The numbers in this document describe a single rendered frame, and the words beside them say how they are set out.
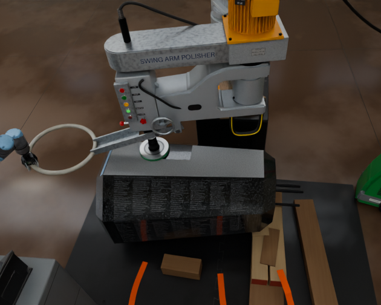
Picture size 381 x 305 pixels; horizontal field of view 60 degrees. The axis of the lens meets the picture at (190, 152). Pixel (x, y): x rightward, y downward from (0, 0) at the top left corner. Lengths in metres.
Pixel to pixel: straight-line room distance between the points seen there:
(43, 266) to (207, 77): 1.41
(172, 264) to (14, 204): 1.75
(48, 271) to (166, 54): 1.35
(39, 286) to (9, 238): 1.44
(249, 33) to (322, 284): 1.84
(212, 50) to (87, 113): 2.73
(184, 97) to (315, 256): 1.61
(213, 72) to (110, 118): 2.38
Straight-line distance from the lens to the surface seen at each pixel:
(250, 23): 1.76
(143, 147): 2.42
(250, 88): 1.97
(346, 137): 3.79
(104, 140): 2.47
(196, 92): 1.94
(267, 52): 1.82
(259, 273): 2.56
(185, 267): 2.66
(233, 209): 2.25
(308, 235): 2.88
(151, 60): 1.81
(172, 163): 2.32
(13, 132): 2.32
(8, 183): 3.91
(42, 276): 2.10
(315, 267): 2.78
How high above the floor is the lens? 2.58
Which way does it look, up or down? 48 degrees down
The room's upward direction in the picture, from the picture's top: 7 degrees counter-clockwise
